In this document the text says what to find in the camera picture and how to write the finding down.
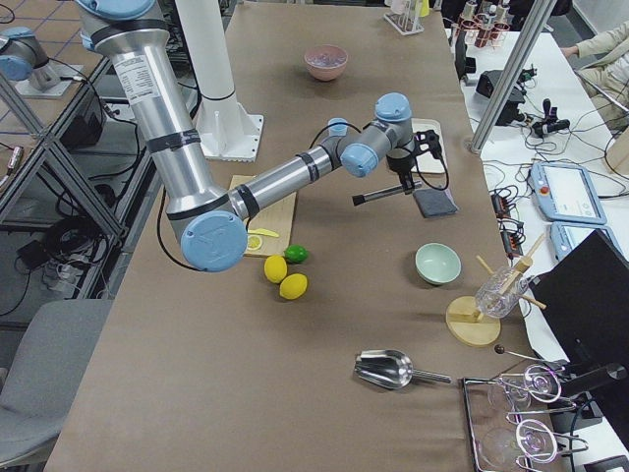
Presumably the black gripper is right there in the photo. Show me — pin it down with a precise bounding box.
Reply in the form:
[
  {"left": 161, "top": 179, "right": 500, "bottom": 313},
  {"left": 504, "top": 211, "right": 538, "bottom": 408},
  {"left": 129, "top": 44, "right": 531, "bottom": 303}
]
[{"left": 386, "top": 149, "right": 416, "bottom": 194}]

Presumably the steel muddler black tip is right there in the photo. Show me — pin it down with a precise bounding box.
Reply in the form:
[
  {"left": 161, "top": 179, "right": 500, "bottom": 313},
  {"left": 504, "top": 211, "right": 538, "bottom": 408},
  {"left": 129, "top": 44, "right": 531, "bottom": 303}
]
[{"left": 351, "top": 180, "right": 424, "bottom": 207}]

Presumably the light blue plastic cup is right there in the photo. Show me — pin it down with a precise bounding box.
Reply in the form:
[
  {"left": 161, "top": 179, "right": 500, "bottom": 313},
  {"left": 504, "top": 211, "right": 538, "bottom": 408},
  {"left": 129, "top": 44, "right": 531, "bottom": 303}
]
[{"left": 327, "top": 117, "right": 349, "bottom": 137}]

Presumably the clear ice cubes pile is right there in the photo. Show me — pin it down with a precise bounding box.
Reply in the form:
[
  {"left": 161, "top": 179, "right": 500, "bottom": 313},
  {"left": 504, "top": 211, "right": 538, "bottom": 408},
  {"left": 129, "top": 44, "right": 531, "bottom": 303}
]
[{"left": 305, "top": 47, "right": 347, "bottom": 69}]

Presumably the steel ice scoop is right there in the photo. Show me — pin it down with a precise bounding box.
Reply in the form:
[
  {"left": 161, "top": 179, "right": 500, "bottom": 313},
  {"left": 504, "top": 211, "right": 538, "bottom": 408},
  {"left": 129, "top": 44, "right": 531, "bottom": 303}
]
[{"left": 354, "top": 349, "right": 452, "bottom": 389}]

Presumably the cream rabbit tray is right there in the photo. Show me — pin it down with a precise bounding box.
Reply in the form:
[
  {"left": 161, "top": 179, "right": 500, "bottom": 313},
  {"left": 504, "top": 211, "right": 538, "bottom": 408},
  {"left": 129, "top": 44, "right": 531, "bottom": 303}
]
[{"left": 410, "top": 117, "right": 443, "bottom": 175}]

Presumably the grey folded cloth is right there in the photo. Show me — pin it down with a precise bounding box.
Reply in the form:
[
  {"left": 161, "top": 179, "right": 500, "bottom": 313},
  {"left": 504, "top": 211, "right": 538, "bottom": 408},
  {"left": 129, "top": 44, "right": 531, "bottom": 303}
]
[{"left": 413, "top": 189, "right": 458, "bottom": 218}]

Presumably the mint green bowl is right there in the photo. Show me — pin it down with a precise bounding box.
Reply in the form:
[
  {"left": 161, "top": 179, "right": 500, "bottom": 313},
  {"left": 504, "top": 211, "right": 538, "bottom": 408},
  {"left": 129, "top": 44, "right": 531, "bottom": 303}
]
[{"left": 415, "top": 243, "right": 462, "bottom": 285}]

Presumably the bamboo cutting board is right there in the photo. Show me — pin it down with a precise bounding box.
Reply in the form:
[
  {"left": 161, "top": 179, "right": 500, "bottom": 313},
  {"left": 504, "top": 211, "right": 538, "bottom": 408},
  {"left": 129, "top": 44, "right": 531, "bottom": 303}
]
[{"left": 245, "top": 193, "right": 297, "bottom": 258}]

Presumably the green lime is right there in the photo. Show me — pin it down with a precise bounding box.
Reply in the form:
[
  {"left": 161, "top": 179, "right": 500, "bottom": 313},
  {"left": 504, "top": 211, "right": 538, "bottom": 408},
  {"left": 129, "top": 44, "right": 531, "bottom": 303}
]
[{"left": 284, "top": 244, "right": 310, "bottom": 264}]

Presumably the pink bowl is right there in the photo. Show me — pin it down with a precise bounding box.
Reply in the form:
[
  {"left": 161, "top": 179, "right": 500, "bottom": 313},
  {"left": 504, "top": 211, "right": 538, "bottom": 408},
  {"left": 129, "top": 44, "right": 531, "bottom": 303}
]
[{"left": 304, "top": 44, "right": 349, "bottom": 82}]

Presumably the clear glass mug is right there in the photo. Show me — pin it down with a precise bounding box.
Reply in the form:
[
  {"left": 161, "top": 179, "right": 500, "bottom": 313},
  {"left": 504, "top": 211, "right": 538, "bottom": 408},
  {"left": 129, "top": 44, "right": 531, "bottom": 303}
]
[{"left": 475, "top": 266, "right": 528, "bottom": 319}]

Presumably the black hand-held gripper device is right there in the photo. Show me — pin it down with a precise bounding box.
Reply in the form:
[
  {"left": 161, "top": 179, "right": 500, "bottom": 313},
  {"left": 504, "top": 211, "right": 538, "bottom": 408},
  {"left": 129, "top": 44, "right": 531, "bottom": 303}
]
[{"left": 532, "top": 98, "right": 571, "bottom": 139}]

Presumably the whole yellow lemon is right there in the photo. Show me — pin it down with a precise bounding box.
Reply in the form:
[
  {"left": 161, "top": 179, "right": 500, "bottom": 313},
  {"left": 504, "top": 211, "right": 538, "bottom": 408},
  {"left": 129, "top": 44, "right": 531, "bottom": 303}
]
[
  {"left": 263, "top": 255, "right": 288, "bottom": 284},
  {"left": 279, "top": 273, "right": 309, "bottom": 300}
]

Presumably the wooden mug tree stand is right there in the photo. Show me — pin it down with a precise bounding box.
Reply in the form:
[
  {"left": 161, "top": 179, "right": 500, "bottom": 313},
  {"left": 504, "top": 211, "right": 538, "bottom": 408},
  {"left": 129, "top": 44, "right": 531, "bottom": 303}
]
[{"left": 446, "top": 234, "right": 546, "bottom": 347}]

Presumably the yellow plastic knife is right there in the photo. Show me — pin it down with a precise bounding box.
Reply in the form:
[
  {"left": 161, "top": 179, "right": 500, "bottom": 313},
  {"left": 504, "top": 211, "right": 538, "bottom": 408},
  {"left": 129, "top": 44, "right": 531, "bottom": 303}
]
[{"left": 248, "top": 228, "right": 279, "bottom": 238}]

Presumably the blue teach pendant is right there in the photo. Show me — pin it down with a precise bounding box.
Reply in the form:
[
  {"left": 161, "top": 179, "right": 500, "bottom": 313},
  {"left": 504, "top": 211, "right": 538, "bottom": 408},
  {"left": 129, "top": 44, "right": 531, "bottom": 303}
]
[
  {"left": 528, "top": 162, "right": 607, "bottom": 225},
  {"left": 549, "top": 221, "right": 618, "bottom": 262}
]

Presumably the lemon half slice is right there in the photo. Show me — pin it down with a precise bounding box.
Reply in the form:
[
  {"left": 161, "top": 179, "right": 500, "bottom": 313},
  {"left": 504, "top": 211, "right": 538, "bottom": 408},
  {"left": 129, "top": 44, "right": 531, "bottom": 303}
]
[{"left": 247, "top": 234, "right": 263, "bottom": 251}]

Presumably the clear wine glass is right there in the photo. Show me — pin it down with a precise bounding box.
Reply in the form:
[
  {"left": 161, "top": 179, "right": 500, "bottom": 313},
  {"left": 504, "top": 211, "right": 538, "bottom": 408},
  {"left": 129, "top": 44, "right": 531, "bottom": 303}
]
[
  {"left": 487, "top": 364, "right": 561, "bottom": 412},
  {"left": 479, "top": 419, "right": 558, "bottom": 471}
]

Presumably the black wine glass rack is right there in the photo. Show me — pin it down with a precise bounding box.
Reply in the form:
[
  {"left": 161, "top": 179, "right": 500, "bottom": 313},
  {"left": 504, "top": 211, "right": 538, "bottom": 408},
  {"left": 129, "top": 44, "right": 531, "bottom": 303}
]
[{"left": 461, "top": 362, "right": 589, "bottom": 471}]

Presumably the grey office chair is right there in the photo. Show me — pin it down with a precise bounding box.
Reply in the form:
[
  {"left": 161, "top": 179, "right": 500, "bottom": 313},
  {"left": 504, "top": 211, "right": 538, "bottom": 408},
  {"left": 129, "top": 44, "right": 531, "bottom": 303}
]
[{"left": 1, "top": 299, "right": 113, "bottom": 468}]

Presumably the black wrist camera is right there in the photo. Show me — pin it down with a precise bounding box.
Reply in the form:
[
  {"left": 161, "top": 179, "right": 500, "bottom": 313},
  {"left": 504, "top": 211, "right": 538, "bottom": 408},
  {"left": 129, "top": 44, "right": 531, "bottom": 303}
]
[{"left": 414, "top": 129, "right": 442, "bottom": 159}]

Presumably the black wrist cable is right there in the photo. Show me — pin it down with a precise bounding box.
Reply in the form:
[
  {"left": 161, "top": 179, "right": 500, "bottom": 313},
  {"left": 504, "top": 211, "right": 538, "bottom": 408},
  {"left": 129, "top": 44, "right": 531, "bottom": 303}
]
[{"left": 309, "top": 121, "right": 451, "bottom": 193}]

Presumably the white wire cup rack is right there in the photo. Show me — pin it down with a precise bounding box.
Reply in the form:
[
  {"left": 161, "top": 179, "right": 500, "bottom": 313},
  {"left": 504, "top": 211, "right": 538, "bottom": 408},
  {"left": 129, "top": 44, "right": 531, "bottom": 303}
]
[{"left": 383, "top": 0, "right": 424, "bottom": 35}]

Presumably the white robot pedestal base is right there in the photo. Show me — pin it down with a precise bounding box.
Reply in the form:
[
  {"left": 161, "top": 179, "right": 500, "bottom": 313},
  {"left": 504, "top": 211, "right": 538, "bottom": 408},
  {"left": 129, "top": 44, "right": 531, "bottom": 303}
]
[{"left": 176, "top": 1, "right": 263, "bottom": 162}]

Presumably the aluminium frame post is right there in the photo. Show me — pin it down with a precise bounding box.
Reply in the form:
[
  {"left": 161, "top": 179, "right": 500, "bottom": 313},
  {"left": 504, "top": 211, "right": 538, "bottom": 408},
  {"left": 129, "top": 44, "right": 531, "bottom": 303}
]
[
  {"left": 469, "top": 0, "right": 556, "bottom": 154},
  {"left": 1, "top": 59, "right": 151, "bottom": 247}
]

